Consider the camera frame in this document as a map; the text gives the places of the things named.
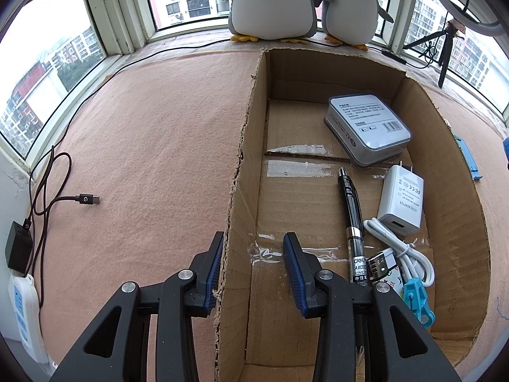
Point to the white window frame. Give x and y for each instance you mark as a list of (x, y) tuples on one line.
[(119, 8)]

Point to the small penguin plush toy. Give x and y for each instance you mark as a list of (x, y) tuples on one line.
[(350, 8)]

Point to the grey tin box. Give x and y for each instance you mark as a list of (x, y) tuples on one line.
[(366, 127)]

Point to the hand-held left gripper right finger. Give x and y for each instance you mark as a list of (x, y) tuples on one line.
[(292, 272)]

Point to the light blue plastic clip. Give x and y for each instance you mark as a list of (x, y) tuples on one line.
[(417, 302)]

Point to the white star print tag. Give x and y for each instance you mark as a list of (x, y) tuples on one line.
[(393, 284)]

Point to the black power adapter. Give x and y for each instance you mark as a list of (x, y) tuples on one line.
[(19, 246)]

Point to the large penguin plush toy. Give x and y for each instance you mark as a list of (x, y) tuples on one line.
[(274, 0)]

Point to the cardboard box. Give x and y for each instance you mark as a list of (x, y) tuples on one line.
[(298, 199)]

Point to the black mini tripod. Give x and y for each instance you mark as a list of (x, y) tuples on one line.
[(444, 59)]

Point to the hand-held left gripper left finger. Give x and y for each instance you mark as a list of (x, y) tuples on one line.
[(214, 282)]

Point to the blue plastic piece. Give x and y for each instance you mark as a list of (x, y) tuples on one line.
[(506, 148)]

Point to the pink felt mat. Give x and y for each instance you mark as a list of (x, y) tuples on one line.
[(151, 147)]

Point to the blue plastic holder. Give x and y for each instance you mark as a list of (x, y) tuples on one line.
[(469, 159)]

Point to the black pen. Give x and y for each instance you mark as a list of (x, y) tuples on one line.
[(350, 199)]

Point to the white power strip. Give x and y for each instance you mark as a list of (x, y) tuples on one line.
[(26, 318)]

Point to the white wall charger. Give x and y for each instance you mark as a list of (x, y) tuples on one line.
[(401, 199)]

